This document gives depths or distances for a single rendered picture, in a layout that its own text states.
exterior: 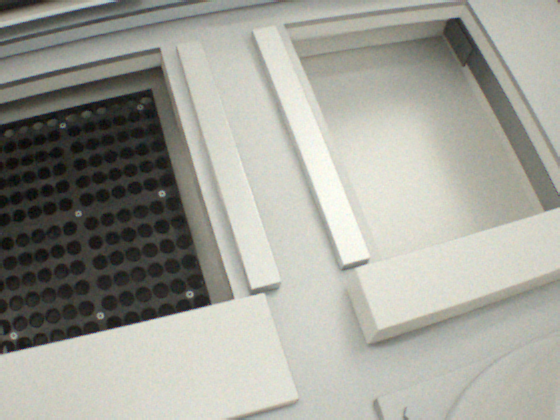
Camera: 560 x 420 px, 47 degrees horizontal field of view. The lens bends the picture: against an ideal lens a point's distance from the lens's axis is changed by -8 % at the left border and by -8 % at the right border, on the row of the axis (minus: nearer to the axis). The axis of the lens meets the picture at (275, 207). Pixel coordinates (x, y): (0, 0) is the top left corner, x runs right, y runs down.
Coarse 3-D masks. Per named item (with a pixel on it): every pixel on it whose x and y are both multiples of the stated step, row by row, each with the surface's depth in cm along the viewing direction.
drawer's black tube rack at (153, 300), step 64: (64, 128) 60; (128, 128) 60; (0, 192) 56; (64, 192) 60; (128, 192) 57; (0, 256) 54; (64, 256) 54; (128, 256) 58; (192, 256) 56; (0, 320) 51; (64, 320) 52; (128, 320) 55
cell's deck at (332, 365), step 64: (320, 0) 64; (384, 0) 65; (448, 0) 66; (512, 0) 67; (0, 64) 57; (64, 64) 58; (128, 64) 60; (256, 64) 59; (512, 64) 63; (192, 128) 56; (256, 128) 56; (320, 128) 57; (256, 192) 54; (320, 256) 52; (320, 320) 49; (448, 320) 50; (512, 320) 50; (320, 384) 47; (384, 384) 47
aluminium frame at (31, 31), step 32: (32, 0) 55; (64, 0) 55; (96, 0) 56; (128, 0) 57; (160, 0) 58; (192, 0) 60; (224, 0) 61; (256, 0) 62; (0, 32) 54; (32, 32) 57; (64, 32) 57; (96, 32) 59
